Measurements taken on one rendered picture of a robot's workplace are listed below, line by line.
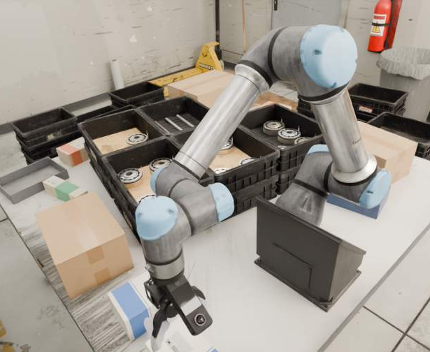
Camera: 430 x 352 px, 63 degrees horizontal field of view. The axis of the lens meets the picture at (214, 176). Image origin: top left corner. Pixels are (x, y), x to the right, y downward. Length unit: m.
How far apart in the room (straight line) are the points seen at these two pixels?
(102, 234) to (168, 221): 0.60
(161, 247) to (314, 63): 0.45
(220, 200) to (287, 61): 0.32
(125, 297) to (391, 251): 0.89
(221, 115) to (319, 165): 0.40
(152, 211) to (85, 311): 0.65
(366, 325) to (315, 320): 0.93
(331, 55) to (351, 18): 3.58
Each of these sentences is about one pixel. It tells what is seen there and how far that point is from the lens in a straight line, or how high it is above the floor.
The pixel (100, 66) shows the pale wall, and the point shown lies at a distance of 4.77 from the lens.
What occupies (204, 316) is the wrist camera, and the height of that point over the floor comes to 1.02.
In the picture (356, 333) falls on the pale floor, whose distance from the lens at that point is 2.00.
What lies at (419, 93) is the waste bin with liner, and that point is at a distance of 3.58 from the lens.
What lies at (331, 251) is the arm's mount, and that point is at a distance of 0.99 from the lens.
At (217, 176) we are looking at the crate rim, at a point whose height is 0.93.
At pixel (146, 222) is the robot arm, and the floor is 1.23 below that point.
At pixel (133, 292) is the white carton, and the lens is 1.10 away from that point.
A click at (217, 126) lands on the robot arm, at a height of 1.28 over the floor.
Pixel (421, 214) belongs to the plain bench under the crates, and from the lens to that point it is 1.58.
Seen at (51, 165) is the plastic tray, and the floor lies 0.71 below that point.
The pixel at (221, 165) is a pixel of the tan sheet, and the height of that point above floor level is 0.83.
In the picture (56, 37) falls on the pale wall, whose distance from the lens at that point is 4.53.
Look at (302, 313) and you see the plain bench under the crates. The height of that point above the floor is 0.70.
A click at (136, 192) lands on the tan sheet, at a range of 1.40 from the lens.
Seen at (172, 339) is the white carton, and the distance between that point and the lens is 0.99.
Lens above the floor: 1.62
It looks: 33 degrees down
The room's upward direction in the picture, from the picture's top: 4 degrees counter-clockwise
